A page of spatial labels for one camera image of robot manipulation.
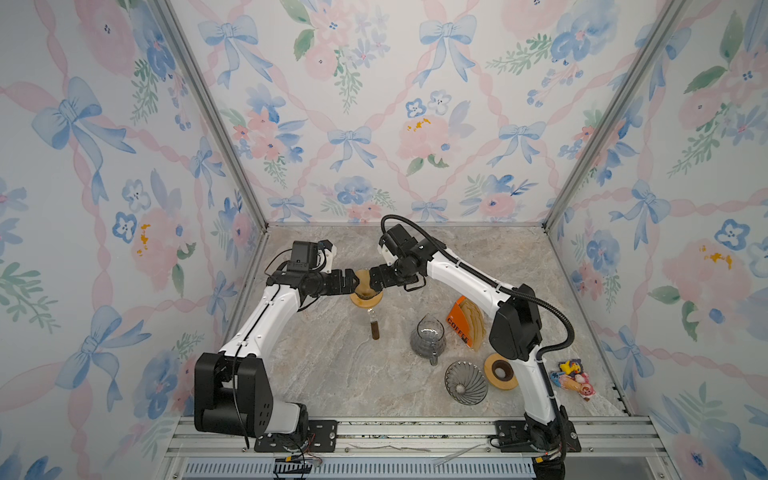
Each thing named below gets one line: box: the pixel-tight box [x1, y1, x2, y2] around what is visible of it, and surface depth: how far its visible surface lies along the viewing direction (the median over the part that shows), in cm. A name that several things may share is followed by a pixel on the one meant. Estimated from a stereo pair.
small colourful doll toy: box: [550, 358, 596, 402], surface depth 82 cm
